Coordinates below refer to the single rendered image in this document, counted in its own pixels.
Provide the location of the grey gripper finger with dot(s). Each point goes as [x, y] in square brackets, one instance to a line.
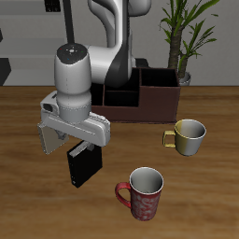
[88, 145]
[61, 134]

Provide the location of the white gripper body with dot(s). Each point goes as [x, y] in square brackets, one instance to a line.
[93, 129]

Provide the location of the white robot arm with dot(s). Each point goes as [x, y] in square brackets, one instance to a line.
[73, 81]

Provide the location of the beige book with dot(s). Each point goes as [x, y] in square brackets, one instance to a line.
[51, 140]

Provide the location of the black book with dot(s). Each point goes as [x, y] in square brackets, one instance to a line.
[84, 168]

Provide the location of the dark brown desk caddy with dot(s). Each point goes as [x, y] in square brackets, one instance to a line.
[157, 104]

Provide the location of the red patterned mug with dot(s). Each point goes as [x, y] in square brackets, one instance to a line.
[145, 199]

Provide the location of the yellow and white mug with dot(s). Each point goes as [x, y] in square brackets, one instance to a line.
[189, 140]

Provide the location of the black pole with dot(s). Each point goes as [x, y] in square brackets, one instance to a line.
[68, 21]

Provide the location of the green pot plant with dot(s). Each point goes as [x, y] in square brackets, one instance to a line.
[178, 37]

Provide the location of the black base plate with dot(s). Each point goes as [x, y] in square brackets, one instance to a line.
[141, 62]

